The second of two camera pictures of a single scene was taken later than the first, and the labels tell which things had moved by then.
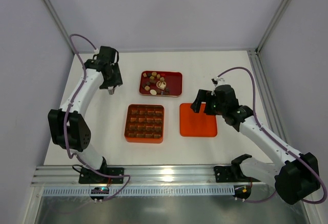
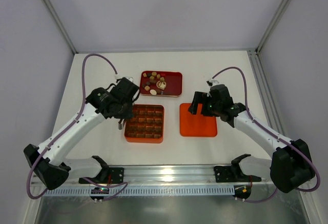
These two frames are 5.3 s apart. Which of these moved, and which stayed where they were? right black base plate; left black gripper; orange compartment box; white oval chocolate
Moved: left black gripper
Stayed: orange compartment box; right black base plate; white oval chocolate
